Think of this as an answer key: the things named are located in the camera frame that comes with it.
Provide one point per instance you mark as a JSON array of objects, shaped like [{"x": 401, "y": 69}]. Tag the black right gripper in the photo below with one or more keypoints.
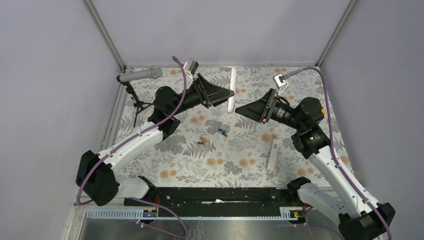
[{"x": 258, "y": 110}]

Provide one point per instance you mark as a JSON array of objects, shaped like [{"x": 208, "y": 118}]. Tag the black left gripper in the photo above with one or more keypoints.
[{"x": 208, "y": 93}]

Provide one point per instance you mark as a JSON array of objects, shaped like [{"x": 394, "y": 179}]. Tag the white air conditioner remote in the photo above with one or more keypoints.
[{"x": 232, "y": 87}]

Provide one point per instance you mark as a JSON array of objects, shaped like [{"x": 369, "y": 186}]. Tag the orange battery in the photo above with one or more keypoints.
[{"x": 204, "y": 139}]

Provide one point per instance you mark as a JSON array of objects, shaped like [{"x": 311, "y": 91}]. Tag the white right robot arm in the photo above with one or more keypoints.
[{"x": 357, "y": 214}]

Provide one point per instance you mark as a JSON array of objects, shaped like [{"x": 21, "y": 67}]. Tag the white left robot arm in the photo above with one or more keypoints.
[{"x": 98, "y": 173}]

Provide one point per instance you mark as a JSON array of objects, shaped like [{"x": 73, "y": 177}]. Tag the long white rectangular remote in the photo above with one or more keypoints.
[{"x": 272, "y": 159}]

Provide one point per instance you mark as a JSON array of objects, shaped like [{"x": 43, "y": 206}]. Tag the blue battery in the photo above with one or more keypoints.
[{"x": 223, "y": 132}]

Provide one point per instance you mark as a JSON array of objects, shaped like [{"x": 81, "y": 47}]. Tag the floral patterned table mat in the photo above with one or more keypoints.
[{"x": 238, "y": 159}]

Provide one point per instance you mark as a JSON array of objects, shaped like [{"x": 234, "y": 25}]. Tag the grey microphone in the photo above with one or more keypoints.
[{"x": 153, "y": 72}]

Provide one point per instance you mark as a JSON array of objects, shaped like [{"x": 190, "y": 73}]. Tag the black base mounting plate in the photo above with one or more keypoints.
[{"x": 207, "y": 199}]

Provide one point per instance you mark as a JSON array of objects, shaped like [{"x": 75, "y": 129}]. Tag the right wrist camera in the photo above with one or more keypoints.
[{"x": 280, "y": 81}]

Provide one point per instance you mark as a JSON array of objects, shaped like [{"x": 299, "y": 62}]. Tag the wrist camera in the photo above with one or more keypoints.
[
  {"x": 280, "y": 81},
  {"x": 190, "y": 67}
]

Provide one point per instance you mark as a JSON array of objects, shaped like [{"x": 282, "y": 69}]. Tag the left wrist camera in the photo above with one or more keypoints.
[{"x": 190, "y": 67}]

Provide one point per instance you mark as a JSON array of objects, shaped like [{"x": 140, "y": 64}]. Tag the slotted cable duct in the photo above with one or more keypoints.
[{"x": 152, "y": 214}]

